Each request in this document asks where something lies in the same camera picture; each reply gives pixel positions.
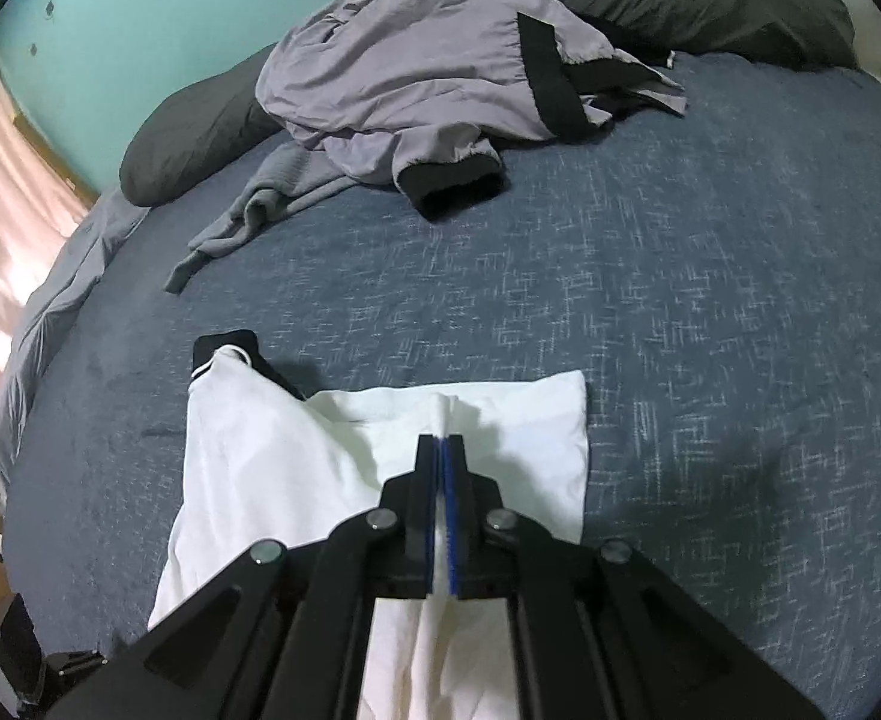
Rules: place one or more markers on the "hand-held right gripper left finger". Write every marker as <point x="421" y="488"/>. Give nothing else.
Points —
<point x="425" y="472"/>

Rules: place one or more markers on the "dark bulky object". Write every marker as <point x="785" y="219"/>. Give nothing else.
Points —
<point x="17" y="645"/>

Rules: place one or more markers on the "blue-grey bed blanket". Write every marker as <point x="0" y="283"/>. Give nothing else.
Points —
<point x="673" y="315"/>

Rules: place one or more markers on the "white polo shirt black trim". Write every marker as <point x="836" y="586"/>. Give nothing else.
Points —
<point x="275" y="450"/>

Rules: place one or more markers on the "wooden window frame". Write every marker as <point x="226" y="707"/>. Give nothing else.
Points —
<point x="58" y="165"/>

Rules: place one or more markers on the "grey jacket black trim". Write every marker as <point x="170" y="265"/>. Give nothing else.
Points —
<point x="410" y="52"/>

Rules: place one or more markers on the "light grey duvet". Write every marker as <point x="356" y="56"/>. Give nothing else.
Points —
<point x="43" y="315"/>

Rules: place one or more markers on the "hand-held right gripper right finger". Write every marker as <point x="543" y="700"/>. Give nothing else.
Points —
<point x="452" y="525"/>

